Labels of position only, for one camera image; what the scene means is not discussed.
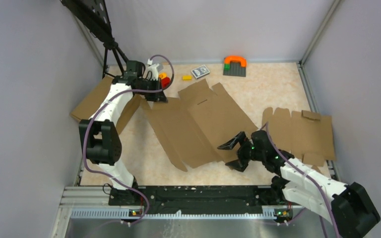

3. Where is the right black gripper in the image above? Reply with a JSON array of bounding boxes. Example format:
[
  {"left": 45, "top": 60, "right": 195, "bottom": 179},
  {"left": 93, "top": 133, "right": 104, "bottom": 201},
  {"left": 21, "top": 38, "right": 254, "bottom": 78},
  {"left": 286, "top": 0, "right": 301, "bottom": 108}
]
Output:
[{"left": 218, "top": 132, "right": 265, "bottom": 172}]

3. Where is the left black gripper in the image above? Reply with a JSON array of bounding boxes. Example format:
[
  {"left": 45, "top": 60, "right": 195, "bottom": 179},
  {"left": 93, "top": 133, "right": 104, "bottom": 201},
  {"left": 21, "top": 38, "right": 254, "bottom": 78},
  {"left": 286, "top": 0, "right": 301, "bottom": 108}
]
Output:
[{"left": 135, "top": 77, "right": 168, "bottom": 103}]

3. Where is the large cardboard box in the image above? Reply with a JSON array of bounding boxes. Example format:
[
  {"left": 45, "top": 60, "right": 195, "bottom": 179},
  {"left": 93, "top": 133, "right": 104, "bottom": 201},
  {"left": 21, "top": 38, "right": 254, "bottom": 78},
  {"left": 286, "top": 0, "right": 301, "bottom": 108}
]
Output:
[{"left": 139, "top": 78, "right": 259, "bottom": 173}]

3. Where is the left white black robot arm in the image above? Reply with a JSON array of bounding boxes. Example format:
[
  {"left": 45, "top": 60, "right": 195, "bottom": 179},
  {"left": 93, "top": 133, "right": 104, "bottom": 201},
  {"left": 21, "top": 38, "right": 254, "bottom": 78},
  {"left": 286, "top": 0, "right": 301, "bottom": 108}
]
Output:
[{"left": 79, "top": 58, "right": 167, "bottom": 205}]

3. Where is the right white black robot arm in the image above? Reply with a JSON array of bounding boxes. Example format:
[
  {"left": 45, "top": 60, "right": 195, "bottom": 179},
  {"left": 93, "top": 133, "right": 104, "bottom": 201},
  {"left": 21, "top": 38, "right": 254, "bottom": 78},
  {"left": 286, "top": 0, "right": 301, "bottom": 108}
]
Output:
[{"left": 217, "top": 130, "right": 381, "bottom": 238}]

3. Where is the playing card deck box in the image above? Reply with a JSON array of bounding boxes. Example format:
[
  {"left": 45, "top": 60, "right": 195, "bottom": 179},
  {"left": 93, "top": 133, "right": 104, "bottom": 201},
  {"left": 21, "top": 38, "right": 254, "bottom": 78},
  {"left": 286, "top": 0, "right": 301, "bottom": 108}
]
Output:
[{"left": 191, "top": 65, "right": 210, "bottom": 79}]

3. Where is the folded cardboard box left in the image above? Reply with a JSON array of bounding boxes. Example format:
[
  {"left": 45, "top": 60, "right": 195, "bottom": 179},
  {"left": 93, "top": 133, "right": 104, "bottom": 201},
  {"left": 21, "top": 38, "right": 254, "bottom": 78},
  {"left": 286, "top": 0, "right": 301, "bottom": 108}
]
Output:
[{"left": 70, "top": 76, "right": 141, "bottom": 134}]

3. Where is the red yellow toy block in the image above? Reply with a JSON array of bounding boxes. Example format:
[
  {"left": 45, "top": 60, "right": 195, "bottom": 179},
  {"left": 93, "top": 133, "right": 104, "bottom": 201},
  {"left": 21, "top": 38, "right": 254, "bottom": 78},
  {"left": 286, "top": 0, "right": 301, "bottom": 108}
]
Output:
[{"left": 158, "top": 72, "right": 171, "bottom": 89}]

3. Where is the small yellow block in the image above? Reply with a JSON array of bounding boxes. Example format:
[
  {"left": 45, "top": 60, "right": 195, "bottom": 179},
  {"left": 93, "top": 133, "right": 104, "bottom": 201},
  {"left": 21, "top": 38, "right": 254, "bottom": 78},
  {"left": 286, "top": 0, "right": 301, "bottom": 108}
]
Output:
[{"left": 182, "top": 75, "right": 192, "bottom": 81}]

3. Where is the flat cardboard sheet right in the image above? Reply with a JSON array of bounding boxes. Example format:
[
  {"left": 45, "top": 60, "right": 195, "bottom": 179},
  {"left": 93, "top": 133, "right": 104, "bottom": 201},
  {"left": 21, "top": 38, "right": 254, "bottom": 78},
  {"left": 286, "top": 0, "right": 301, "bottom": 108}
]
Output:
[{"left": 262, "top": 107, "right": 336, "bottom": 167}]

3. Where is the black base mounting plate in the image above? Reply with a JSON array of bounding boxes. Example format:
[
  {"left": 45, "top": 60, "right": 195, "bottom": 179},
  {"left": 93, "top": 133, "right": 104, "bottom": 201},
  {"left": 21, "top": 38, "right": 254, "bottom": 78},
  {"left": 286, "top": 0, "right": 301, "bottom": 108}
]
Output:
[{"left": 108, "top": 185, "right": 295, "bottom": 216}]

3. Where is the grey plate with orange arch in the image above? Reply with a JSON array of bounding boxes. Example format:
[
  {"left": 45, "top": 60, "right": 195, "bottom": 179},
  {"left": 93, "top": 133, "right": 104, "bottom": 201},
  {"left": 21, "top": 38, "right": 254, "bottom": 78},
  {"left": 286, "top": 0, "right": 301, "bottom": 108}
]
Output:
[{"left": 223, "top": 56, "right": 247, "bottom": 77}]

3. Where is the black tripod stand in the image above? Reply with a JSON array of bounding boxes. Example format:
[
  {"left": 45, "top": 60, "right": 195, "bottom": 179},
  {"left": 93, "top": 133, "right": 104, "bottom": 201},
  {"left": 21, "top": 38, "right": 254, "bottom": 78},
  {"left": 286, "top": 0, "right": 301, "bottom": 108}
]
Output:
[{"left": 61, "top": 0, "right": 129, "bottom": 75}]

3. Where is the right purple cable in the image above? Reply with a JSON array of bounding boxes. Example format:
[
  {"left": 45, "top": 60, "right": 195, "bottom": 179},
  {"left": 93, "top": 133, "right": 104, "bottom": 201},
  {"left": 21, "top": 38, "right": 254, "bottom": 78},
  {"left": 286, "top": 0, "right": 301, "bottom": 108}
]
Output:
[{"left": 259, "top": 122, "right": 342, "bottom": 238}]

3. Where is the purple cable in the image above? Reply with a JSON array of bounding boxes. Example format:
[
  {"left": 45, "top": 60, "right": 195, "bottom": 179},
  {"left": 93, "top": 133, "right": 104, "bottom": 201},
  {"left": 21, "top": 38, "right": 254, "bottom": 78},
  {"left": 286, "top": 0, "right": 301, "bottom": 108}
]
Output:
[
  {"left": 82, "top": 54, "right": 175, "bottom": 227},
  {"left": 259, "top": 122, "right": 342, "bottom": 238}
]

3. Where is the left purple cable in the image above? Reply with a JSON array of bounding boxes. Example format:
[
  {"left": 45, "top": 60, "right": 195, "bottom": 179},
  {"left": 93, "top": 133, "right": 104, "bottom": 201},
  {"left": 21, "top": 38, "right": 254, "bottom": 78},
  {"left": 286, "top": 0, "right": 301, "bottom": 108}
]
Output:
[{"left": 82, "top": 54, "right": 175, "bottom": 227}]

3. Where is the aluminium frame rail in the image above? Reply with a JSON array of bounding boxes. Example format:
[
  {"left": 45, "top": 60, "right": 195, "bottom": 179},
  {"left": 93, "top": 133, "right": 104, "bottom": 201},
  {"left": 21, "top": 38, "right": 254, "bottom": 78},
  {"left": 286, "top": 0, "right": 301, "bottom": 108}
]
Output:
[{"left": 51, "top": 184, "right": 336, "bottom": 238}]

